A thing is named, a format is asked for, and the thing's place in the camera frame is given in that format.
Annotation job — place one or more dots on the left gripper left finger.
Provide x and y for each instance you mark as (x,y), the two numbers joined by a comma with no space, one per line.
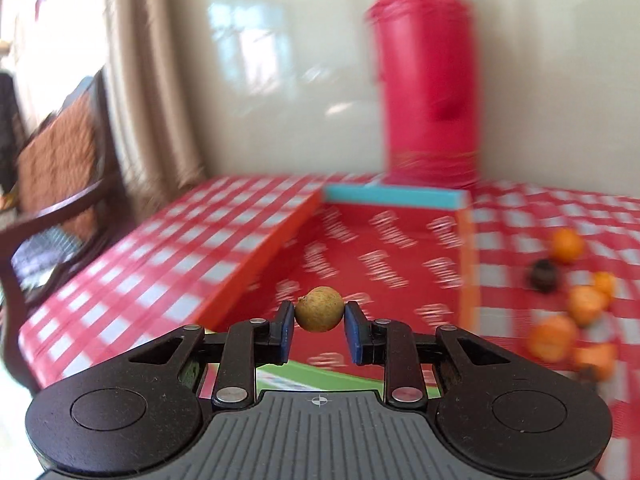
(251,344)

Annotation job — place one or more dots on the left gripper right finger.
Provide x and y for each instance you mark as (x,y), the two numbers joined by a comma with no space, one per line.
(389,344)

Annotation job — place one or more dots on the small tan longan fruit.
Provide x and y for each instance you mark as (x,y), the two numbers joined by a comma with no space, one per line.
(320,310)

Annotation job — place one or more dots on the orange tangerine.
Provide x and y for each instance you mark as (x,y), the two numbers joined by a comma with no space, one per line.
(566,246)
(553,339)

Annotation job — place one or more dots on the dark mangosteen fruit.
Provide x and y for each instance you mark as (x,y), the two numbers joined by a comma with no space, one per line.
(543,275)

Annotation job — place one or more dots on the colourful cardboard box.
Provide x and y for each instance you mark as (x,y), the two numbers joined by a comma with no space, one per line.
(401,253)

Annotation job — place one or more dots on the red white checkered tablecloth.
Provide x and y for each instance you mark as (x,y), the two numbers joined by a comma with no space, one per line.
(168,272)

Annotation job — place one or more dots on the beige lace curtain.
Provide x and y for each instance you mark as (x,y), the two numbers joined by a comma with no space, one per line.
(153,133)

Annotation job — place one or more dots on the orange fruit piece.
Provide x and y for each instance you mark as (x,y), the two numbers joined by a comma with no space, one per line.
(605,283)
(585,304)
(598,359)

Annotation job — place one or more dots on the blue plaid cloth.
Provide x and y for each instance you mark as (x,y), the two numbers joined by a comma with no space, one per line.
(36,258)

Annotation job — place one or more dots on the dark wooden armchair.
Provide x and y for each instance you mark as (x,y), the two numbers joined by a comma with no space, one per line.
(69,178)

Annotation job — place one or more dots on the red thermos flask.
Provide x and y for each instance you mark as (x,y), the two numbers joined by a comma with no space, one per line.
(426,55)

